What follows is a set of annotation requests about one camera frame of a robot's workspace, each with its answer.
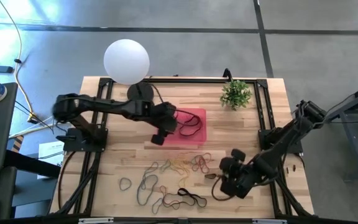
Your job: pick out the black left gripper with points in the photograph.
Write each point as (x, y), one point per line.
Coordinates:
(166, 118)

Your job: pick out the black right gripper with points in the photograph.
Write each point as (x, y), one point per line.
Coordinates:
(238, 177)

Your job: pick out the red rubber band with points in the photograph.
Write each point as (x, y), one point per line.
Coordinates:
(202, 168)

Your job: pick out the grey-green rubber band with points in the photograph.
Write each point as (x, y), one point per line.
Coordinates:
(194, 158)

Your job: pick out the green rubber band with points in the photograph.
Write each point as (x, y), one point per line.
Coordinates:
(163, 166)

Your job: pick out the brown rubber band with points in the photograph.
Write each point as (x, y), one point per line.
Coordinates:
(154, 165)

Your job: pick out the yellow rubber band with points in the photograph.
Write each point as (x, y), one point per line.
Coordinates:
(185, 179)
(179, 168)

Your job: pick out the large teal-grey rubber band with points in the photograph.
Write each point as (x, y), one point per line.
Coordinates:
(138, 193)

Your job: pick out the small grey rubber band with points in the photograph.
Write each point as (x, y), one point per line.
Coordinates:
(120, 184)

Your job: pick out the blue rubber band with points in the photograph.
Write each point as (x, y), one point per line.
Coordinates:
(153, 208)

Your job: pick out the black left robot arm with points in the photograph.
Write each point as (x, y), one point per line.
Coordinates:
(104, 104)

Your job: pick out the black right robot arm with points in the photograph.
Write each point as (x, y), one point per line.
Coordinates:
(278, 149)

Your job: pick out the pink translucent plastic bin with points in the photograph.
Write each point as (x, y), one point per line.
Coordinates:
(197, 140)

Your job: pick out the white globe lamp black base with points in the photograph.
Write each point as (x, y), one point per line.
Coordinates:
(126, 60)

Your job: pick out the small potted green plant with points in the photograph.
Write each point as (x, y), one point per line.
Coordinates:
(235, 93)

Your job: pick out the grey side table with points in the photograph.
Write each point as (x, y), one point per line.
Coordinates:
(348, 146)

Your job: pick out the white paper sheet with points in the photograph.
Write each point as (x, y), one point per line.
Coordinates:
(50, 149)

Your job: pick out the black metal table frame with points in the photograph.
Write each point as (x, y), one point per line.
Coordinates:
(197, 80)

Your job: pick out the silver metal bracket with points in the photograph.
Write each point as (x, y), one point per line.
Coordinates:
(95, 220)
(269, 221)

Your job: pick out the black frame clamp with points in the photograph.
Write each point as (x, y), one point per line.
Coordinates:
(227, 74)

